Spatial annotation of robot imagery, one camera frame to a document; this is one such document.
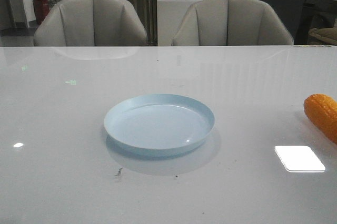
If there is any light blue round plate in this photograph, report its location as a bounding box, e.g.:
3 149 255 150
104 94 215 157

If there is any orange plastic corn cob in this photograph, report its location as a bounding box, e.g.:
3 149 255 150
303 94 336 144

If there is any right beige upholstered chair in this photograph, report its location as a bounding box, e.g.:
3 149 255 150
172 0 293 46

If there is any beige upholstered chair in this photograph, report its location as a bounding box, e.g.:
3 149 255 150
172 0 293 46
33 0 147 47

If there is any left beige upholstered chair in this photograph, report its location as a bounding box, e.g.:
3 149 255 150
33 0 147 47

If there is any red trash bin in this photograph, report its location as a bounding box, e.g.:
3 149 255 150
33 0 49 25

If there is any dark wooden side chair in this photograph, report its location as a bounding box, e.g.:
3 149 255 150
294 0 336 45

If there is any beige seat cushion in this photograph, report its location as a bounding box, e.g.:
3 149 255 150
308 27 336 45

